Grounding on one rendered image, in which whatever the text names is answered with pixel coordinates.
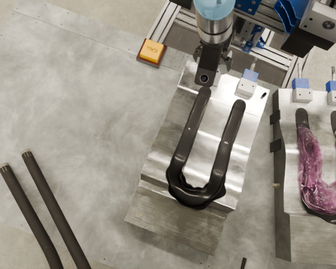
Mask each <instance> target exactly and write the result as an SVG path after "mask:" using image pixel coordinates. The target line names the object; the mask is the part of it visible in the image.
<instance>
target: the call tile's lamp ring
mask: <svg viewBox="0 0 336 269"><path fill-rule="evenodd" d="M146 39H147V38H145V40H144V42H143V44H142V46H141V48H140V51H139V53H138V55H137V58H138V59H141V60H143V61H146V62H149V63H151V64H154V65H156V66H159V64H160V62H161V59H162V57H163V55H164V52H165V50H166V48H167V46H166V45H164V50H163V52H162V54H161V57H160V59H159V61H158V63H155V62H152V61H149V60H147V59H144V58H141V57H139V55H140V52H141V50H142V48H143V46H144V44H145V41H146Z"/></svg>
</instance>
